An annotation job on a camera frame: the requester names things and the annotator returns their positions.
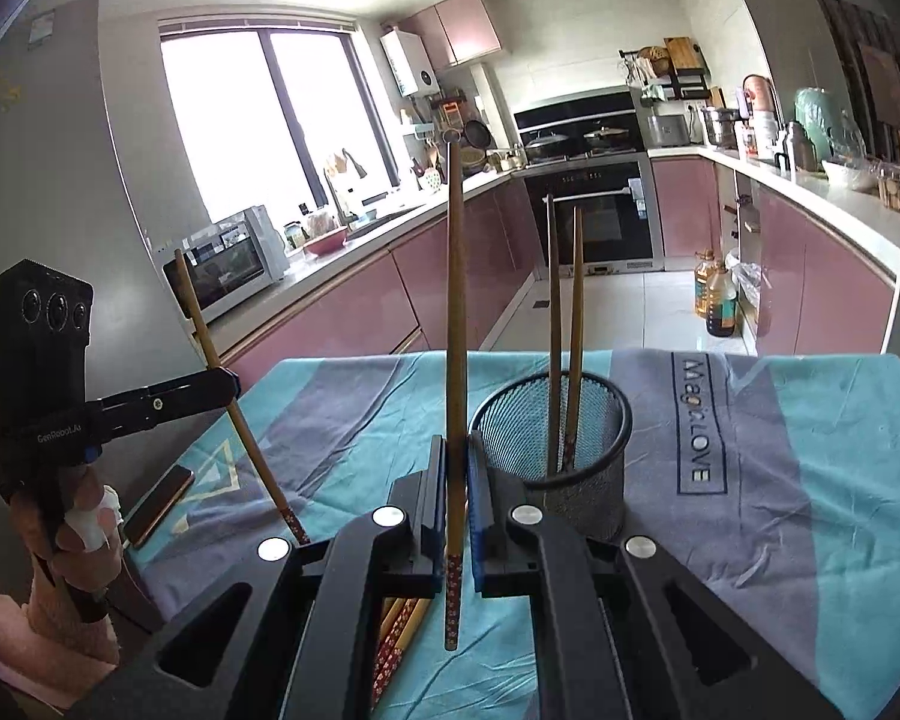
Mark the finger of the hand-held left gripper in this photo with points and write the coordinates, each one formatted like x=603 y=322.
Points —
x=165 y=401

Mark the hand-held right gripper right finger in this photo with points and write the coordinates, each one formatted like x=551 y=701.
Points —
x=480 y=517

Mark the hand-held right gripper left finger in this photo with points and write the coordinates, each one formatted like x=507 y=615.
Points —
x=439 y=499

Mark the black mesh utensil cup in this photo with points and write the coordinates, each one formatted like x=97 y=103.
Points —
x=589 y=484

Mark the red-patterned bamboo chopstick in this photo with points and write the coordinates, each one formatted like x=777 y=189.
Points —
x=456 y=315
x=390 y=664
x=418 y=615
x=266 y=465
x=574 y=315
x=385 y=619
x=553 y=315

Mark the person's left forearm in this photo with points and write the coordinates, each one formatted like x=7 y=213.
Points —
x=52 y=630

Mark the person's left hand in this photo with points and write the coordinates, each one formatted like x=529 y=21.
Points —
x=79 y=536

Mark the black smartphone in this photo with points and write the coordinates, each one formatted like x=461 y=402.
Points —
x=157 y=506

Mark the white toaster oven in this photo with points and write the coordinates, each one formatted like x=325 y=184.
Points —
x=232 y=262

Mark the grey refrigerator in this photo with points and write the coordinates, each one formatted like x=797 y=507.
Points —
x=60 y=165

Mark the long pink lower cabinets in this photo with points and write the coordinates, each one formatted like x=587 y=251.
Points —
x=360 y=292

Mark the red bowl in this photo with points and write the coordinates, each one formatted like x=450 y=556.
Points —
x=326 y=241

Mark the teal and grey tablecloth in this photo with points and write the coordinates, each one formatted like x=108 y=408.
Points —
x=720 y=540

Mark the kitchen window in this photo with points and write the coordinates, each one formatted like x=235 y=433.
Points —
x=225 y=112

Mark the kitchen faucet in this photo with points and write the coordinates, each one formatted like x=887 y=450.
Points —
x=354 y=163

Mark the cooking oil bottle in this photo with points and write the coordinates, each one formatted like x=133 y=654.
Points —
x=705 y=289
x=722 y=307

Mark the black built-in oven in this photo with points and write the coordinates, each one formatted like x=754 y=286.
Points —
x=600 y=217

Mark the white plastic bag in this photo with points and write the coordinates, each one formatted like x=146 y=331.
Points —
x=746 y=289

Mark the hanging black frying pan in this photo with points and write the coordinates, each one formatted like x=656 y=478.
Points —
x=478 y=133

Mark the lidded wok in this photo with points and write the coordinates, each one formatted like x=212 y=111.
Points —
x=546 y=139

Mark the narrow pink lower cabinet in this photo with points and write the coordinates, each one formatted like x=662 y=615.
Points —
x=686 y=202

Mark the lidded frying pan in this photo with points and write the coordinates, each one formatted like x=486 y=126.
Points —
x=607 y=135

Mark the black range hood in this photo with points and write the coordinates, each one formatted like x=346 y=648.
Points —
x=574 y=112

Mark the pink island cabinet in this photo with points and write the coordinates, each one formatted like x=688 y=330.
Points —
x=817 y=277

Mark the white water heater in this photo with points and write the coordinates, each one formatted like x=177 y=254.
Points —
x=409 y=64

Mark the silver toaster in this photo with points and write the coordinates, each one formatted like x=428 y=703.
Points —
x=671 y=131

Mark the stainless steel pot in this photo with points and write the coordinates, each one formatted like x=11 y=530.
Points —
x=720 y=126

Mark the pink upper cabinet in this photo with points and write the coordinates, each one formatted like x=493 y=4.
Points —
x=461 y=26

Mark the clear glass bowl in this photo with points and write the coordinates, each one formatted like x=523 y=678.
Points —
x=849 y=176

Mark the teal covered appliance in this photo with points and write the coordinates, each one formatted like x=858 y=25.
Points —
x=817 y=124

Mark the wall-mounted kitchen rack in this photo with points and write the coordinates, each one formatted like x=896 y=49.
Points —
x=667 y=67

